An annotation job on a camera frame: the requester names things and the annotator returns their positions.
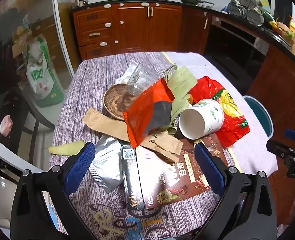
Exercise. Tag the brown paper sleeve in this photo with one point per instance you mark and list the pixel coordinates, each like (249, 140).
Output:
(105, 125)

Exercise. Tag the black countertop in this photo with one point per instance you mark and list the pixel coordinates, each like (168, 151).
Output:
(282, 42)

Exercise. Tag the brown coconut shell bowl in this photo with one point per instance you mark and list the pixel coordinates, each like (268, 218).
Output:
(115, 102)

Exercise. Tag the brown chocolate snack box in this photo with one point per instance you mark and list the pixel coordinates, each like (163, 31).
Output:
(167, 177)

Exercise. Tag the green and white sack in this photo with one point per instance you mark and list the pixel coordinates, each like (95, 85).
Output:
(45, 85)

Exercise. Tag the yellow toy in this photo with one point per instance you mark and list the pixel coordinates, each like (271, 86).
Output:
(283, 28)

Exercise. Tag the wooden double-door cabinet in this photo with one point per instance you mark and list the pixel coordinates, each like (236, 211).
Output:
(147, 30)

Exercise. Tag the clear plastic bottle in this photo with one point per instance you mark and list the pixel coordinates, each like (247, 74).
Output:
(140, 80)

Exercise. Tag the wooden corner cabinet door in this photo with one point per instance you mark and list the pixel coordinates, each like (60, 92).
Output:
(195, 30)

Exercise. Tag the dark wok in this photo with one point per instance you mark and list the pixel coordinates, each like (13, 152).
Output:
(190, 0)

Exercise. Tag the metal dish rack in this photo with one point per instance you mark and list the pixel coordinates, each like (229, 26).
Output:
(247, 10)

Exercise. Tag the grey striped tablecloth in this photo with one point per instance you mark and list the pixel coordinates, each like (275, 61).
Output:
(92, 80)

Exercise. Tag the green bamboo leaves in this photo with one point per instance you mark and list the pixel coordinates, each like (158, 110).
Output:
(180, 85)

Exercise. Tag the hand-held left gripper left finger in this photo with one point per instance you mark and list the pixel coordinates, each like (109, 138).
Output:
(83, 165)

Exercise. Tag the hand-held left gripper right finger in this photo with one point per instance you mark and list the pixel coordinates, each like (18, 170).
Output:
(208, 167)

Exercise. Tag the black built-in oven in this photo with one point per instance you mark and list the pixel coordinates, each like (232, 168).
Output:
(232, 50)

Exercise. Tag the white paper cup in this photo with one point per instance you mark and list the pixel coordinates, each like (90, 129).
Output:
(210, 117)

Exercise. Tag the silver foil packet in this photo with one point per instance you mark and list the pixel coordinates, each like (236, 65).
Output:
(107, 162)

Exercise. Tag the glass sliding door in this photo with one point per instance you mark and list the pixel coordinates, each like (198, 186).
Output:
(62, 42)

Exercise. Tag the wooden drawer cabinet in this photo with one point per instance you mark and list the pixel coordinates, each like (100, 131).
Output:
(92, 32)

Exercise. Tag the teal trash bin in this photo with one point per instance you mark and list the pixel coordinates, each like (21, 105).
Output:
(260, 115)

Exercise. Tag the orange foil bag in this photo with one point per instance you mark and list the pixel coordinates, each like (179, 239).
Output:
(145, 115)

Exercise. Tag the wooden side cabinet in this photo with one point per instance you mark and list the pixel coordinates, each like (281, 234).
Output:
(282, 80)

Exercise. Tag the red plastic bag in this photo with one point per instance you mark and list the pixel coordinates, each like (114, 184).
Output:
(207, 87)

